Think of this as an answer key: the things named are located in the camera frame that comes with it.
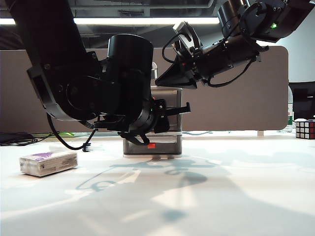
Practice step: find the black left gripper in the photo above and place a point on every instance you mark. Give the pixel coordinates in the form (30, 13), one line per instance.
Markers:
(161, 118)

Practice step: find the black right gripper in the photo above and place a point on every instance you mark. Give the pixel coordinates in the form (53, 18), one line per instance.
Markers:
(211, 61)

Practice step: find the white plastic drawer cabinet frame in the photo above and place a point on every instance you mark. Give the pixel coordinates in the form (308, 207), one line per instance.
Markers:
(152, 155)

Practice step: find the napkin pack purple print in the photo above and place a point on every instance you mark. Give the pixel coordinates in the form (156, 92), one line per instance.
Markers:
(49, 164)

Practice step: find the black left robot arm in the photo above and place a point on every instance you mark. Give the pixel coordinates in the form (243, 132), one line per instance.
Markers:
(49, 37)

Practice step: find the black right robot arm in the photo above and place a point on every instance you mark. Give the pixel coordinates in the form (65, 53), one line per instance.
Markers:
(283, 19)

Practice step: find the smoky drawer without napkins, uppermost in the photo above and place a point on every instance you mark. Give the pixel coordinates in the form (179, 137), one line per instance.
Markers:
(169, 97)

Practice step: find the smoky drawer lowest tier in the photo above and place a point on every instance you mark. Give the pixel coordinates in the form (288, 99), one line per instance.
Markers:
(167, 146)

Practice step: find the brown desk partition panel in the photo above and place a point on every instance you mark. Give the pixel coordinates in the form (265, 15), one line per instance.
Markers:
(221, 110)

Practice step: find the ceiling light strip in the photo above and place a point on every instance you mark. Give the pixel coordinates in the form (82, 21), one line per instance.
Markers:
(147, 20)

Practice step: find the small black blue clip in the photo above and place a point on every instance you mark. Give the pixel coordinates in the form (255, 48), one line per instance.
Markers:
(86, 147)

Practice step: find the green flat object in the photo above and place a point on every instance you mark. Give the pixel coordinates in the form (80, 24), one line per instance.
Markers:
(67, 134)

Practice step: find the clear water bottle green label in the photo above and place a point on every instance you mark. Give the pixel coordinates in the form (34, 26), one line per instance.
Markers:
(290, 120)

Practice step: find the black monitor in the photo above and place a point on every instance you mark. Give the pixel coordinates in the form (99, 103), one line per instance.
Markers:
(304, 103)

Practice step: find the black Rubik's cube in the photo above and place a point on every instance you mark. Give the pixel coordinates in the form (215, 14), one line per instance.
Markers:
(305, 129)

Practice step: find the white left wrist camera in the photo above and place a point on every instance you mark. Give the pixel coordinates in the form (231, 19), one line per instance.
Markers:
(154, 70)

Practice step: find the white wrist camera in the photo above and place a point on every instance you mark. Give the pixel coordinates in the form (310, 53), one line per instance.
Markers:
(183, 30)
(154, 70)

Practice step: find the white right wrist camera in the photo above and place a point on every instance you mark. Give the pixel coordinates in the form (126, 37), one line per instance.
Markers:
(183, 30)

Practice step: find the white partition foot bracket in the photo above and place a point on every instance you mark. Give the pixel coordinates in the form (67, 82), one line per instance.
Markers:
(260, 133)

